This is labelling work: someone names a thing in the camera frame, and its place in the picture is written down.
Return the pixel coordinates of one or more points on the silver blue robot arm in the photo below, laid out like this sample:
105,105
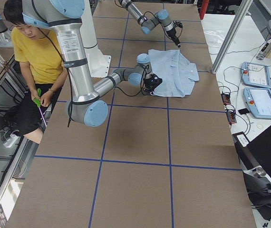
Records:
64,18
148,21

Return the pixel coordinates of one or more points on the blue teach pendant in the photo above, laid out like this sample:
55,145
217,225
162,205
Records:
256,75
258,101

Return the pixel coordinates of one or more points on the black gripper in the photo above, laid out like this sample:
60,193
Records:
148,83
173,34

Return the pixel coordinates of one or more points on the person in yellow shirt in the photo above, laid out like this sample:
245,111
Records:
37,51

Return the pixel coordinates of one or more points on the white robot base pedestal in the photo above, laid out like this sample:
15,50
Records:
98,63

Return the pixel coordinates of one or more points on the upper blue teach pendant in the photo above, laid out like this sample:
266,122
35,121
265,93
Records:
256,75

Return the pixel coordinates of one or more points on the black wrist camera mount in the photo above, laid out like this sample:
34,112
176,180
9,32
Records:
154,81

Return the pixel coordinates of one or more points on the aluminium frame post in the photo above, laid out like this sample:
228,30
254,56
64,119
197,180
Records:
236,23

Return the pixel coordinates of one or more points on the lower blue teach pendant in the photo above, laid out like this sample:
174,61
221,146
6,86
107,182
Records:
258,101

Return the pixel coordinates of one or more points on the clear plastic bag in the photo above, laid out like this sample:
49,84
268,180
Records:
214,40

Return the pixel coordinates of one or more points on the white power strip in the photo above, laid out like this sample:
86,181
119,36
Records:
10,141

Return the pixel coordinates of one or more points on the light blue button shirt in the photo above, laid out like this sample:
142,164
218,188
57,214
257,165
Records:
178,74

